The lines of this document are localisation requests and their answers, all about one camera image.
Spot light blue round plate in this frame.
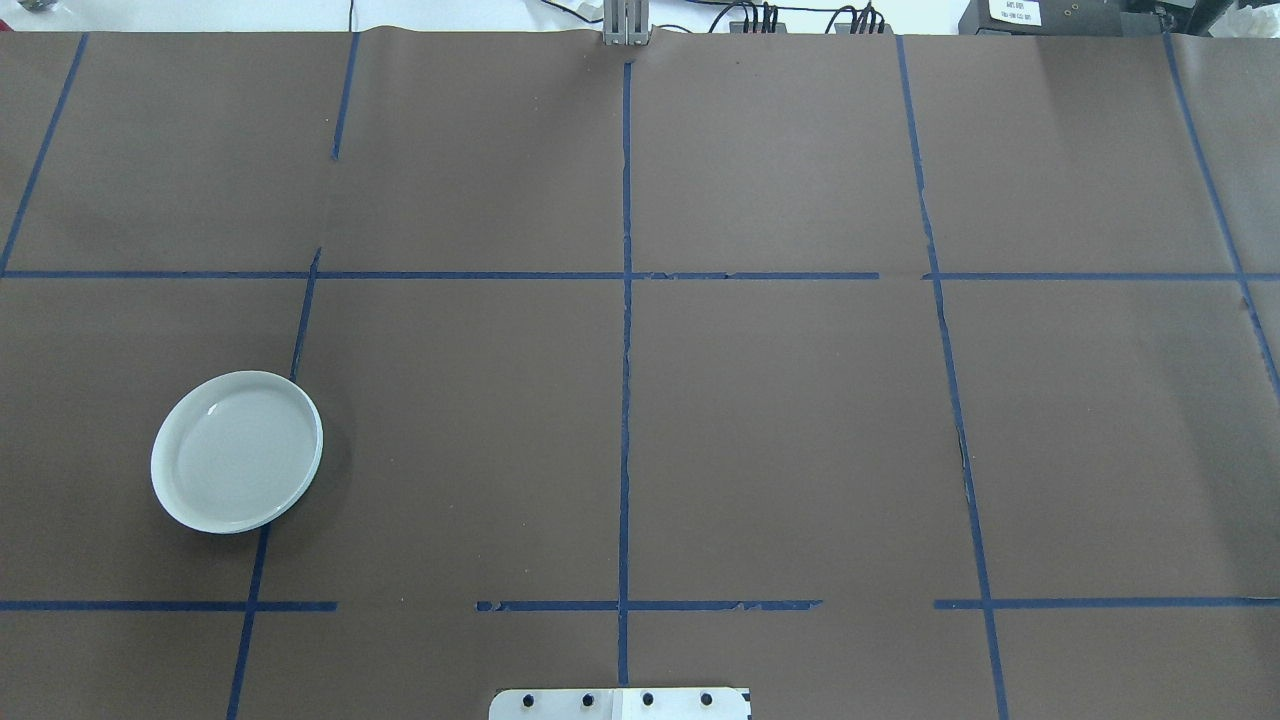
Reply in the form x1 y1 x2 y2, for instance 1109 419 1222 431
230 430 325 535

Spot white round plate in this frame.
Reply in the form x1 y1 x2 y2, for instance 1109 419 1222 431
150 371 322 533

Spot black computer box white label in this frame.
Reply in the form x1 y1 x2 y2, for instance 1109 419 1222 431
958 0 1131 37

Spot white crumpled tissue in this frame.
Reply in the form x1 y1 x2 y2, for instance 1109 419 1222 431
1222 3 1273 41

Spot aluminium profile post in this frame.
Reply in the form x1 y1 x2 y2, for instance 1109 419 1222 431
602 0 652 48

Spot white square base plate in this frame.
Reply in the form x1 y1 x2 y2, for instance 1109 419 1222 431
489 687 751 720

